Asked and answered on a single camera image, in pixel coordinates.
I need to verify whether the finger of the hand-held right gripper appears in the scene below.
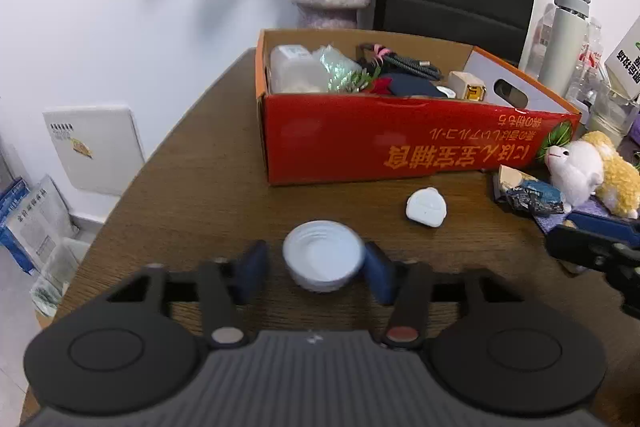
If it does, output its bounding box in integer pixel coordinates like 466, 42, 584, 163
565, 211, 640, 235
545, 226, 618, 276

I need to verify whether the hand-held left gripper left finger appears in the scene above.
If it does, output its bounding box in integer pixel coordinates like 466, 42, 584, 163
107, 239, 271, 350

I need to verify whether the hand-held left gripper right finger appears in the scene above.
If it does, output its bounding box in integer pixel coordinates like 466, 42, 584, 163
364, 241, 526, 350

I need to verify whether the white plastic lid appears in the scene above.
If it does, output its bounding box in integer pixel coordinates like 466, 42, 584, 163
282, 219, 365, 293

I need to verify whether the red cardboard box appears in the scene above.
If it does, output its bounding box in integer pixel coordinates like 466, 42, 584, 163
255, 28, 582, 186

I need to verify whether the wooden desktop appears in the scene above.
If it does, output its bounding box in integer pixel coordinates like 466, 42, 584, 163
20, 47, 640, 427

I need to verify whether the purple cloth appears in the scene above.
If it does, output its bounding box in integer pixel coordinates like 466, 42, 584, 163
532, 197, 636, 235

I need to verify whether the white and yellow plush toy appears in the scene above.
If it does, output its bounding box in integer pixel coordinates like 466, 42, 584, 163
545, 131, 640, 220

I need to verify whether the dark blue snack wrapper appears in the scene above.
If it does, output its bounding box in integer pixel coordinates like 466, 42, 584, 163
505, 179, 573, 215

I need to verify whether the white flat plastic piece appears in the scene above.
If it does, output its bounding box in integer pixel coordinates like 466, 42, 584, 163
405, 188, 447, 229

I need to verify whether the tan torn package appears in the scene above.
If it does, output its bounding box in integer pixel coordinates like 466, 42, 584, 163
492, 165, 538, 202

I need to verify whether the clear glass jar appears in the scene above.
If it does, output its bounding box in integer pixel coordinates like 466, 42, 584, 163
585, 82, 638, 150

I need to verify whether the clear bottle with red label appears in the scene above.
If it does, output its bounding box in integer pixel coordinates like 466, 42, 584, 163
567, 17, 606, 108

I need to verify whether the white sign card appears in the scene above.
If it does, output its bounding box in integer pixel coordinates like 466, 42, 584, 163
604, 14, 640, 100

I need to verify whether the white thermos bottle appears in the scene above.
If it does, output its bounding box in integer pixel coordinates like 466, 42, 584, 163
537, 0, 592, 100

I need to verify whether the cream and yellow charger cube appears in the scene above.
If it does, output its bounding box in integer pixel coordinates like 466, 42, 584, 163
447, 71, 488, 104

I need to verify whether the dark blue case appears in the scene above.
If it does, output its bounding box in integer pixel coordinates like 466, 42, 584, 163
387, 73, 453, 98

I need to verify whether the small green leafy object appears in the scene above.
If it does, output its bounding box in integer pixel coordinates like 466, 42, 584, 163
345, 69, 373, 92

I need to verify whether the clear plastic bottle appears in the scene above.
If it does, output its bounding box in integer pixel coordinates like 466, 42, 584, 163
525, 4, 556, 80

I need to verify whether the translucent plastic box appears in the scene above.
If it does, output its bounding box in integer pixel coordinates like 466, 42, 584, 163
269, 44, 331, 95

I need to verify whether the pale green plastic bag bundle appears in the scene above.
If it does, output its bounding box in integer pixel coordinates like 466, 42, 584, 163
312, 46, 363, 94

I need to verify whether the white printed carton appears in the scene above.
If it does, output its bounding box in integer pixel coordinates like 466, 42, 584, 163
5, 174, 78, 273

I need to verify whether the blue and white carton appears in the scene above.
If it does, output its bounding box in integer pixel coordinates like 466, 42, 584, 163
0, 177, 31, 275

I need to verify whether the black cable bundle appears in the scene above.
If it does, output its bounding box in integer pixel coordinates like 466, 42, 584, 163
356, 43, 443, 80

